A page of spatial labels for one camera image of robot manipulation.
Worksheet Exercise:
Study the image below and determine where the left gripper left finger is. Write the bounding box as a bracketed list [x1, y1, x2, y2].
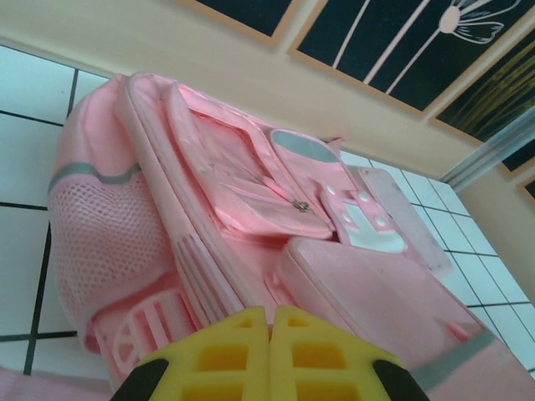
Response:
[110, 306, 273, 401]

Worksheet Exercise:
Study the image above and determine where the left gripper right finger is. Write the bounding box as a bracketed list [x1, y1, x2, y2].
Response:
[270, 304, 436, 401]

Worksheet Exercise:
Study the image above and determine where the pink backpack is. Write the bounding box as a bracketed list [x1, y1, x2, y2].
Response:
[0, 71, 535, 401]

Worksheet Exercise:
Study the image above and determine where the aluminium corner post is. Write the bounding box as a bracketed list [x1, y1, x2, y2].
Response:
[441, 111, 535, 189]

